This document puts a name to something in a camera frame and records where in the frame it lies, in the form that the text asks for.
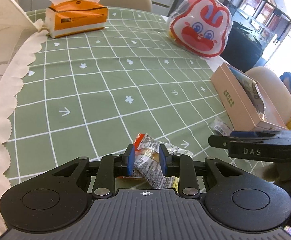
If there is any beige chair right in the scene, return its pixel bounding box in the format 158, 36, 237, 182
245, 67, 291, 130

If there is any pink cardboard box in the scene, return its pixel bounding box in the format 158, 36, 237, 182
210, 63, 287, 131

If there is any black fish tank cabinet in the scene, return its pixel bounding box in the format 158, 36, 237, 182
221, 0, 291, 72

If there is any red white rabbit pillow bag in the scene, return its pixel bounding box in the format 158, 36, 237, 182
167, 0, 233, 58

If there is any white scalloped table cover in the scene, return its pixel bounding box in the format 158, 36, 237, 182
0, 0, 48, 240

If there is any small clear grey snack packet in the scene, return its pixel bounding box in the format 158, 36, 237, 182
209, 116, 234, 136

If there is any orange tissue box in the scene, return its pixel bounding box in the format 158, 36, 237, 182
45, 0, 108, 38

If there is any blue clear snack packet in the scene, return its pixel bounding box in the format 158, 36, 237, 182
229, 66, 266, 121

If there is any green checkered tablecloth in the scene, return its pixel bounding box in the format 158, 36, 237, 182
5, 8, 260, 185

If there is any printed snack wrapper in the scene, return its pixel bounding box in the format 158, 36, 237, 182
130, 133, 193, 189

